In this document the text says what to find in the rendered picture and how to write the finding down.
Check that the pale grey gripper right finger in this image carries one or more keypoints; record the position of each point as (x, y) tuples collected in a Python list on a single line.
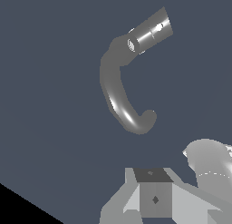
[(193, 205)]

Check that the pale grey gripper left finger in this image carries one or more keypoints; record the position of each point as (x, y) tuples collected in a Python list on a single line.
[(133, 200)]

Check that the curved grey metal hook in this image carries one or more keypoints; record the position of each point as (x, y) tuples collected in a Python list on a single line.
[(110, 73)]

